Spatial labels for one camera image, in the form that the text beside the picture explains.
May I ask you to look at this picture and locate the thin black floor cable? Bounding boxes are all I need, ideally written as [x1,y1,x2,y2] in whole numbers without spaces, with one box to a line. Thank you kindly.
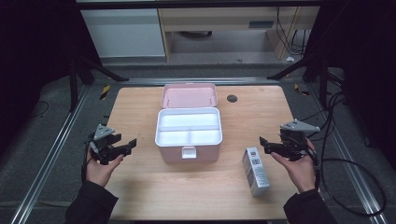
[29,100,50,119]

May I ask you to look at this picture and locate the white medicine box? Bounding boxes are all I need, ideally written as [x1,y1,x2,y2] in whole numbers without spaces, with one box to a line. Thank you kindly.
[241,147,271,198]

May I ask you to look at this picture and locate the black metal stand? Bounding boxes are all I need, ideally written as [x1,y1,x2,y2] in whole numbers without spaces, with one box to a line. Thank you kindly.
[68,55,130,111]
[266,52,330,110]

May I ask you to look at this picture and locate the white cabinet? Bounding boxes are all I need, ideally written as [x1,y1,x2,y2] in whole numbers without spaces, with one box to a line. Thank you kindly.
[79,8,166,59]

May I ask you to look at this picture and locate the black cables under desk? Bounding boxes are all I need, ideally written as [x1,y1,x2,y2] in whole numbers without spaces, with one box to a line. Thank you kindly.
[275,7,312,56]

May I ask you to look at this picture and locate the metal floor rail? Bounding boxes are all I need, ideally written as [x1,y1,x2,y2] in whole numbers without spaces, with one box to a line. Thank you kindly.
[120,77,281,87]
[306,90,390,224]
[10,85,92,224]

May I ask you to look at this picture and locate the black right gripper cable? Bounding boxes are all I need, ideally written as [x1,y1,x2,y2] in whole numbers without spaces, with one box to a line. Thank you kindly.
[306,91,388,218]

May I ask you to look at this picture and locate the person's right hand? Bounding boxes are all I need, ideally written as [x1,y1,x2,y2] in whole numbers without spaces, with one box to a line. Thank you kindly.
[270,139,317,194]

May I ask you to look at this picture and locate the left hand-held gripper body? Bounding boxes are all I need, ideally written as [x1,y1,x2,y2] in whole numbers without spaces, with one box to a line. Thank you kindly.
[88,123,123,166]

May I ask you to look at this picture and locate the yellow black hazard tape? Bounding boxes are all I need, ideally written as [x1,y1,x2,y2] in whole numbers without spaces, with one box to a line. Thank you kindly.
[293,83,311,97]
[99,84,111,101]

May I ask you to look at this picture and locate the person's left hand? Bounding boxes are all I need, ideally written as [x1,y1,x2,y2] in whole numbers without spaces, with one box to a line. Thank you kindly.
[85,148,125,189]

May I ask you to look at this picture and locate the light wooden desk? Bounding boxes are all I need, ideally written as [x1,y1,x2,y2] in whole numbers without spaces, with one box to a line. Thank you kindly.
[158,7,321,61]

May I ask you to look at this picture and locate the pink storage box with lid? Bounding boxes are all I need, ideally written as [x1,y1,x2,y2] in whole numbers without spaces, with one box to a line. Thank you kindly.
[154,82,223,164]

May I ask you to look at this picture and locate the white divided tray insert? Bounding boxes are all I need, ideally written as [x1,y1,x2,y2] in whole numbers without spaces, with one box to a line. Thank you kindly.
[155,107,223,147]

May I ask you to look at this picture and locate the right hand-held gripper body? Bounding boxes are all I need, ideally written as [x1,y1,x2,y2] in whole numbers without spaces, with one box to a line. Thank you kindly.
[279,119,321,162]

